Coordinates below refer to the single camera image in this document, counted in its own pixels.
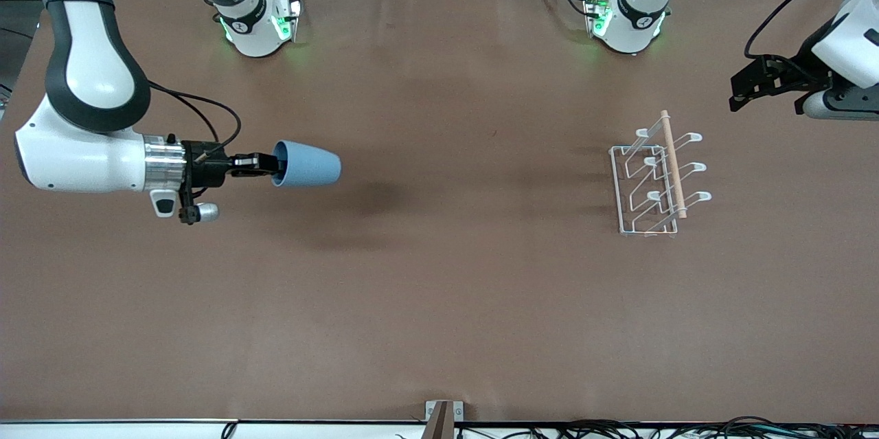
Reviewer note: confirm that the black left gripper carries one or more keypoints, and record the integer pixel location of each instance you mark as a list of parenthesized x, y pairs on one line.
[(790, 78)]

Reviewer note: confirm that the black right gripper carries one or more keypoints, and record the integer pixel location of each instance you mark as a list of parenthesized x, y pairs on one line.
[(206, 164)]

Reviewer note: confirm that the blue plastic cup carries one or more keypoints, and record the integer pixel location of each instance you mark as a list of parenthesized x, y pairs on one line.
[(309, 164)]

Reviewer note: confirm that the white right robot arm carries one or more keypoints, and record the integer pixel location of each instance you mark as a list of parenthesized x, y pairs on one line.
[(89, 82)]

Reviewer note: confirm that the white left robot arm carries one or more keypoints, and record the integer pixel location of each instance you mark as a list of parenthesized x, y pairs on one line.
[(635, 13)]

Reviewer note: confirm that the brown table cover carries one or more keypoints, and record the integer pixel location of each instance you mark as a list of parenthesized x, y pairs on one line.
[(439, 288)]

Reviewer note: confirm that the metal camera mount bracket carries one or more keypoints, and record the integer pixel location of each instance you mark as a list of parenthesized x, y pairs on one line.
[(443, 418)]

